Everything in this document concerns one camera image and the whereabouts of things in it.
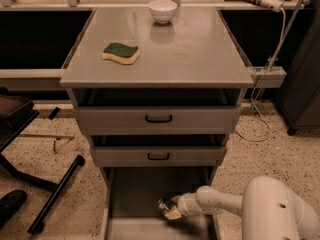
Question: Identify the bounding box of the grey drawer cabinet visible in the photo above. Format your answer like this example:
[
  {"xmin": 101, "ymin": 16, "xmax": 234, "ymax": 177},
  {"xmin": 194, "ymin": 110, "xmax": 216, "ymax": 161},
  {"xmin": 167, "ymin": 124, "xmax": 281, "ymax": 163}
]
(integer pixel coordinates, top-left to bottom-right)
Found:
[{"xmin": 59, "ymin": 5, "xmax": 254, "ymax": 240}]

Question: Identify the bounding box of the grey bottom drawer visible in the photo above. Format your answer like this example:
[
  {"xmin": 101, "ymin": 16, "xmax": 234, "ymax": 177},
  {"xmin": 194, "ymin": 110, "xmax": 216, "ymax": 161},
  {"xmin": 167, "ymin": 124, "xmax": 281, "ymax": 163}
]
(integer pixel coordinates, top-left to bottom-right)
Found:
[{"xmin": 101, "ymin": 167, "xmax": 218, "ymax": 240}]

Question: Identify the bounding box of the white ceramic bowl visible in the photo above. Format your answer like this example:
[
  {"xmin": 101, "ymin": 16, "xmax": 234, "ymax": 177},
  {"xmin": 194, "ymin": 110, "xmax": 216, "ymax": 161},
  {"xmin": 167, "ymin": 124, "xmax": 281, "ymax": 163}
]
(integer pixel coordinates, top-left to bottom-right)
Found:
[{"xmin": 148, "ymin": 0, "xmax": 177, "ymax": 24}]

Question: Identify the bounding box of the grey middle drawer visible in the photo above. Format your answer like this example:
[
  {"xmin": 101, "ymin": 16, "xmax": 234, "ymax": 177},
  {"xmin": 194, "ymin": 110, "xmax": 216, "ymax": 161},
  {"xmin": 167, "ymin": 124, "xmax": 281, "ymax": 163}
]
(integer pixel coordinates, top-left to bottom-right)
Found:
[{"xmin": 90, "ymin": 134, "xmax": 226, "ymax": 167}]

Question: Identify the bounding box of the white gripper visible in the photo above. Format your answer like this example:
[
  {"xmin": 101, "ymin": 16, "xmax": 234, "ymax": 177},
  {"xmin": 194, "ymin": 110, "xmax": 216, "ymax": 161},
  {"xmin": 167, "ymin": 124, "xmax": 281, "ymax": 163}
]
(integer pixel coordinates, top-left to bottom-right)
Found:
[{"xmin": 165, "ymin": 193, "xmax": 200, "ymax": 220}]

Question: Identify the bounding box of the black chair base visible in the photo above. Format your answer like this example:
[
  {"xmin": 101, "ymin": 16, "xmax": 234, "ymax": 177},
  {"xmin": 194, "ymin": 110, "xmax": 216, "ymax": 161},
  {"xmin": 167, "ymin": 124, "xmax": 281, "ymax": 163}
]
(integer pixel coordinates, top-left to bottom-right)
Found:
[{"xmin": 0, "ymin": 87, "xmax": 86, "ymax": 236}]

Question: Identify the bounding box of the black shoe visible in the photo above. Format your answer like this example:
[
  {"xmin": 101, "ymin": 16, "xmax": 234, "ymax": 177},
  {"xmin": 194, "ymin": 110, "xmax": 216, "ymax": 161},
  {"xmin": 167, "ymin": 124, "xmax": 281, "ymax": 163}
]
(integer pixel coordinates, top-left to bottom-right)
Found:
[{"xmin": 0, "ymin": 190, "xmax": 27, "ymax": 228}]

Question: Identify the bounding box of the grey drawer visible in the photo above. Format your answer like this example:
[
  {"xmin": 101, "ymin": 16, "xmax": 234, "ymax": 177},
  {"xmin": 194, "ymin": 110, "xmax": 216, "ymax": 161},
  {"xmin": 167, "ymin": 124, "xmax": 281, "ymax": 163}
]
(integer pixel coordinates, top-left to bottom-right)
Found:
[
  {"xmin": 90, "ymin": 134, "xmax": 226, "ymax": 167},
  {"xmin": 101, "ymin": 167, "xmax": 218, "ymax": 240},
  {"xmin": 73, "ymin": 88, "xmax": 240, "ymax": 135}
]

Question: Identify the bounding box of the dark cabinet at right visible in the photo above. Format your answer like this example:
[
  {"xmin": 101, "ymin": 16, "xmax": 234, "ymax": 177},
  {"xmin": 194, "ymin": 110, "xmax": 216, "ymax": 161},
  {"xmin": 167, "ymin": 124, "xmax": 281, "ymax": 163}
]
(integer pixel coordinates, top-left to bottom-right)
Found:
[{"xmin": 276, "ymin": 0, "xmax": 320, "ymax": 135}]

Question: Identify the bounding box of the crushed green can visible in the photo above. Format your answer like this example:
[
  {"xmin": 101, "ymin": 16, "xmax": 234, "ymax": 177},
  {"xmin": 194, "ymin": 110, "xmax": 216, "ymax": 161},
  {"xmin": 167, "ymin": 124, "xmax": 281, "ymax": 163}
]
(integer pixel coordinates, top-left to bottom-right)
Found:
[{"xmin": 157, "ymin": 198, "xmax": 177, "ymax": 216}]

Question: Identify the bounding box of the grey top drawer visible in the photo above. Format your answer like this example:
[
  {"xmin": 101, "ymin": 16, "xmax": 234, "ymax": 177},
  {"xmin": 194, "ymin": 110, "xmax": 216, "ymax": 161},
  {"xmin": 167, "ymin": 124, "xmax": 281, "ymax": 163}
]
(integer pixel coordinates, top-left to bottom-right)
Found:
[{"xmin": 73, "ymin": 88, "xmax": 240, "ymax": 135}]

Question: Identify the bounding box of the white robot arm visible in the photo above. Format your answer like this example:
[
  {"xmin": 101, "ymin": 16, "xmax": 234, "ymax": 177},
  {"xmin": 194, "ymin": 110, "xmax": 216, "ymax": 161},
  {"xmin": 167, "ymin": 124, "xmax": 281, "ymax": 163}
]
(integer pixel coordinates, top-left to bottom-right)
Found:
[{"xmin": 158, "ymin": 176, "xmax": 320, "ymax": 240}]

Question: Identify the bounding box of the green yellow sponge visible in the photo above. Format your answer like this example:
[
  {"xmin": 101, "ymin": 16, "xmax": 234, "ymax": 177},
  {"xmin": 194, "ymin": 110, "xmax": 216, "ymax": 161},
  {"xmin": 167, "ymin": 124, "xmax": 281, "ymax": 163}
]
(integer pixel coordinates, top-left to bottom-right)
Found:
[{"xmin": 102, "ymin": 43, "xmax": 140, "ymax": 65}]

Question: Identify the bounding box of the white cable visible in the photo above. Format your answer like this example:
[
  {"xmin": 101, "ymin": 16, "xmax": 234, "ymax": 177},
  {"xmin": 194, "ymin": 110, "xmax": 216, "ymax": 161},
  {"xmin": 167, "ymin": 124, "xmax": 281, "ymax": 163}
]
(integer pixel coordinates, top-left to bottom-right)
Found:
[{"xmin": 233, "ymin": 7, "xmax": 288, "ymax": 143}]

